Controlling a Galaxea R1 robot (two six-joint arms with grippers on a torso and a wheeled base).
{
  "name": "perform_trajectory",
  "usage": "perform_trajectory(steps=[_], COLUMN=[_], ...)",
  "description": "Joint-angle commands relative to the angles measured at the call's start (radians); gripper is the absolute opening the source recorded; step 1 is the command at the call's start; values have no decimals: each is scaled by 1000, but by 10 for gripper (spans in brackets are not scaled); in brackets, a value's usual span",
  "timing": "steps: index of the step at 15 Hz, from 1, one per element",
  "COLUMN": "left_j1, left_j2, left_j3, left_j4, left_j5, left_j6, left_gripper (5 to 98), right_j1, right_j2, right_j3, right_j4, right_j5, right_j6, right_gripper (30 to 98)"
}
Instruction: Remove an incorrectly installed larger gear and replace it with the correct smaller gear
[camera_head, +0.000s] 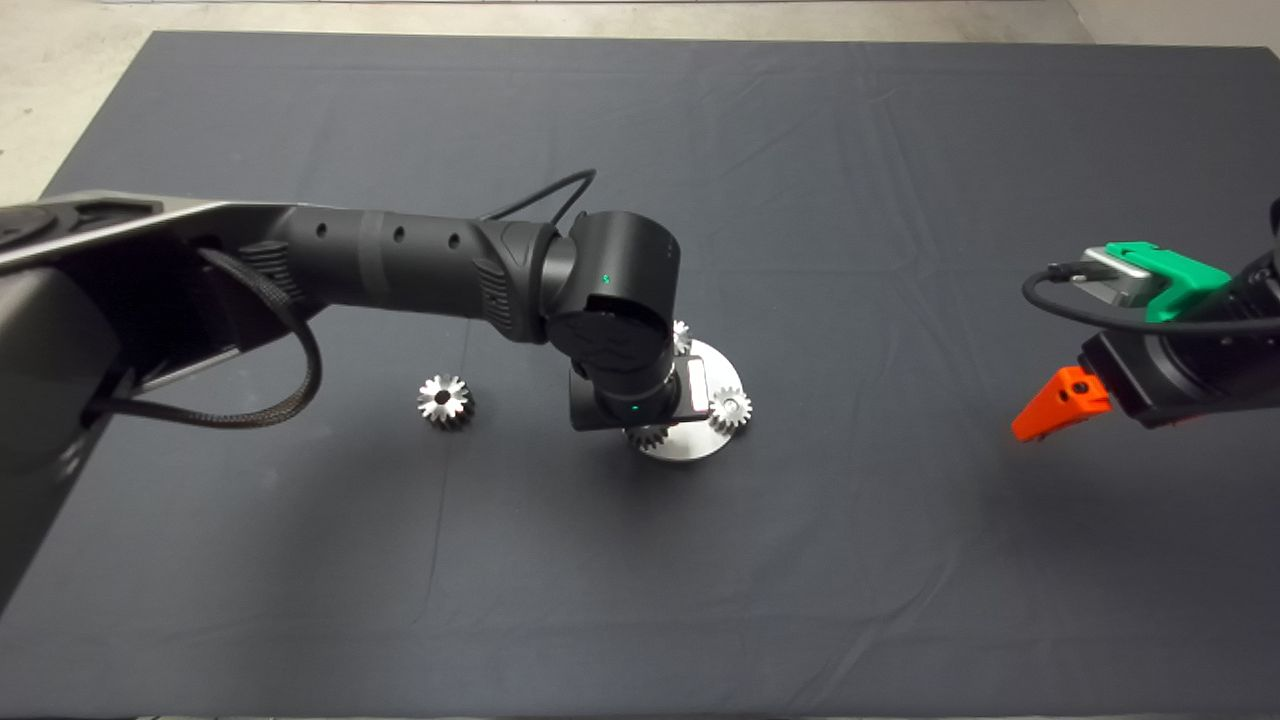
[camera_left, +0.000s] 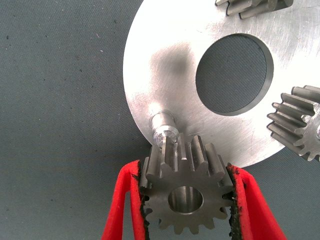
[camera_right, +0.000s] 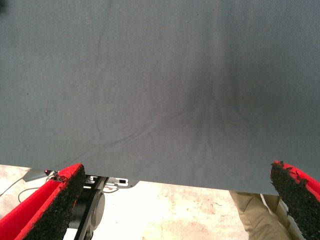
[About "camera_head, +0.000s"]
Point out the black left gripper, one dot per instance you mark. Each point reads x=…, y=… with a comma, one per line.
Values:
x=600, y=415

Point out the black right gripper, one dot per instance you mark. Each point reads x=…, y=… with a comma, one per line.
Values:
x=1130, y=390

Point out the smaller steel gear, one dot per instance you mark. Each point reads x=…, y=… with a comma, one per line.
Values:
x=650, y=437

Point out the larger steel gear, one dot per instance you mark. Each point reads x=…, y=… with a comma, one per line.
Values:
x=455, y=410

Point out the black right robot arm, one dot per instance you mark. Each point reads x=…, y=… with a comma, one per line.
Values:
x=1240, y=350

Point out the small steel gear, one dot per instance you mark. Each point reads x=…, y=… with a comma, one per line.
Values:
x=682, y=335
x=732, y=408

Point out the round metal plate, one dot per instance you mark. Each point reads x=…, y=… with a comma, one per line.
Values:
x=700, y=440

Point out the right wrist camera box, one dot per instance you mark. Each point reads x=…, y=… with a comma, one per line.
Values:
x=1115, y=275

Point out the right green camera mount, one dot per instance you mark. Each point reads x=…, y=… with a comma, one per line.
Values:
x=1180, y=280

